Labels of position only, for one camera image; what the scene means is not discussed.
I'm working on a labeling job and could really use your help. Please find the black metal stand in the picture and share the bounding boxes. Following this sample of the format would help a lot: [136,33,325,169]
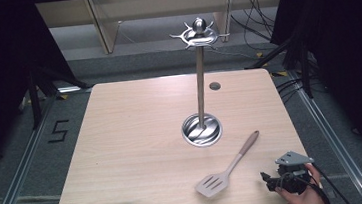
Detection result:
[241,30,317,106]
[23,59,95,132]

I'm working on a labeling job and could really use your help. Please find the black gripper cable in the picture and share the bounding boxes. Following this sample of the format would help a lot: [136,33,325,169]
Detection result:
[306,159,348,204]

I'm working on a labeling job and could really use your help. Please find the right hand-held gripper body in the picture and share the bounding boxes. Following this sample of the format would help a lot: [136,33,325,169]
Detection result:
[267,148,318,198]

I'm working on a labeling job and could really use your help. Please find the bundle of black hanging cables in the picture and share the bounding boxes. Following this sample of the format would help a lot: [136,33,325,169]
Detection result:
[228,0,282,46]

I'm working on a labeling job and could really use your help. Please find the metal floor rail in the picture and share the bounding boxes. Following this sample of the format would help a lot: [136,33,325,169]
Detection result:
[287,64,362,204]
[0,93,70,204]

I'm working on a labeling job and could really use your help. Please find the person's right hand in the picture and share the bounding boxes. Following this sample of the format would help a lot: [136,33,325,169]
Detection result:
[273,161,327,204]

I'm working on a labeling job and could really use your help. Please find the beige wooden desk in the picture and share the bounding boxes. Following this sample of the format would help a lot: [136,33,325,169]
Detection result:
[34,0,291,61]

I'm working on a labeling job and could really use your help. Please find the dark curtain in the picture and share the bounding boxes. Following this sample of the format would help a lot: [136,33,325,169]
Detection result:
[0,0,88,183]
[265,0,362,189]

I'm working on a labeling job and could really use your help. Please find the metal utensil rack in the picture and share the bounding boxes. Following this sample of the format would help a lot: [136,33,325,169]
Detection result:
[167,14,241,150]

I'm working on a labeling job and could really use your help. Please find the slotted spatula with beige handle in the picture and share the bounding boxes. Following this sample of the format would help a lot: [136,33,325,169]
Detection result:
[189,130,266,200]

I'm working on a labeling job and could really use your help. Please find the black floor cables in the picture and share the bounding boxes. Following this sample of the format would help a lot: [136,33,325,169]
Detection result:
[274,75,307,105]

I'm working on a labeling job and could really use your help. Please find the small brown round disc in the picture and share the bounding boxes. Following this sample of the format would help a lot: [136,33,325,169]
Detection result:
[208,81,222,92]

